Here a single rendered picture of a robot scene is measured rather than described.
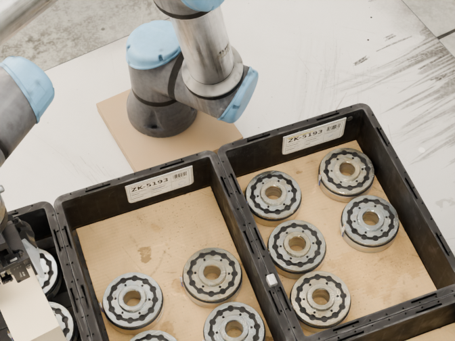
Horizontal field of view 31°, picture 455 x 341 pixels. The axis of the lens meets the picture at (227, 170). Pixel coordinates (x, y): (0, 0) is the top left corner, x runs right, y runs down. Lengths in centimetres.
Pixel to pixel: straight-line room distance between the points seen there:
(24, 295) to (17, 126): 31
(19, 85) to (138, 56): 65
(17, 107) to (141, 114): 78
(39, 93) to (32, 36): 199
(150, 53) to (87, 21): 139
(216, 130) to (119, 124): 21
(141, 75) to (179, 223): 30
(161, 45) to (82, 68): 36
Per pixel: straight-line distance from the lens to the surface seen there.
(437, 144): 182
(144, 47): 161
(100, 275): 150
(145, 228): 153
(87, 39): 292
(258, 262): 138
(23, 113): 97
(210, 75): 149
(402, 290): 149
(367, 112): 155
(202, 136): 175
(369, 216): 153
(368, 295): 148
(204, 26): 134
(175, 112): 172
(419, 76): 192
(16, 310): 119
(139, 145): 175
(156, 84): 162
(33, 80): 99
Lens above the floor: 217
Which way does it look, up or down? 58 degrees down
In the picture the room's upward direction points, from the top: 2 degrees counter-clockwise
